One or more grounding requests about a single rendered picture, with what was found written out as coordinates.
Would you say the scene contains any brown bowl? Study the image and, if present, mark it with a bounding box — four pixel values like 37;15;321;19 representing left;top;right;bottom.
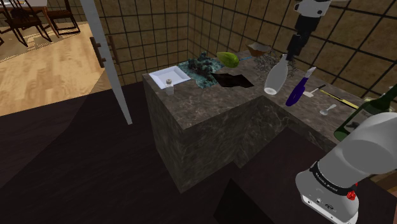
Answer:
246;42;272;57

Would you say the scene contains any white bottle vase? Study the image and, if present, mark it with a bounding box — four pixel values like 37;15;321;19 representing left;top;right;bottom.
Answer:
263;53;289;95

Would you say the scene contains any purple spray bottle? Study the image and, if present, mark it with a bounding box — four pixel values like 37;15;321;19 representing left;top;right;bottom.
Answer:
285;66;317;108

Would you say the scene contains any yellow stick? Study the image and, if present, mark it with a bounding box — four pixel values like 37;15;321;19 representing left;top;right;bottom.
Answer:
319;89;361;110

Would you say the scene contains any white spoon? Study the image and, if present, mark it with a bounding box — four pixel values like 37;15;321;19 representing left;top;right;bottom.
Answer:
319;104;338;116

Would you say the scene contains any green wine bottle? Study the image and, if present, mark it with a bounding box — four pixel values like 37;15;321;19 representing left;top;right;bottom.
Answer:
333;83;397;142

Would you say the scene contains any white square plate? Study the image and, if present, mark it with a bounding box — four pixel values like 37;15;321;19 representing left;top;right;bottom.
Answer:
148;65;192;90

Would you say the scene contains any small clear corked shaker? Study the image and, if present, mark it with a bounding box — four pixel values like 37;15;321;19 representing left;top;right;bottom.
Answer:
164;78;175;95

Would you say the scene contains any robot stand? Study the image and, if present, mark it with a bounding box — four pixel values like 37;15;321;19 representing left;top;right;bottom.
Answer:
213;126;397;224

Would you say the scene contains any dark wooden chair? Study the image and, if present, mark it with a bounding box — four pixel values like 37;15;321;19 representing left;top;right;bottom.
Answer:
0;0;53;48
46;0;81;36

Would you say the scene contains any grey wire tangle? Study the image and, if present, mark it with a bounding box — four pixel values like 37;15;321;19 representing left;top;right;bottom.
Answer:
252;50;298;79

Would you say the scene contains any white spatula black handle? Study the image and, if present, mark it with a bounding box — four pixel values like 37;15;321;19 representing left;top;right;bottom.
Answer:
303;84;327;99

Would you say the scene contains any white door with handles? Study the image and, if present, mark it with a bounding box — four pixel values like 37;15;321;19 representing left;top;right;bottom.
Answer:
80;0;134;126

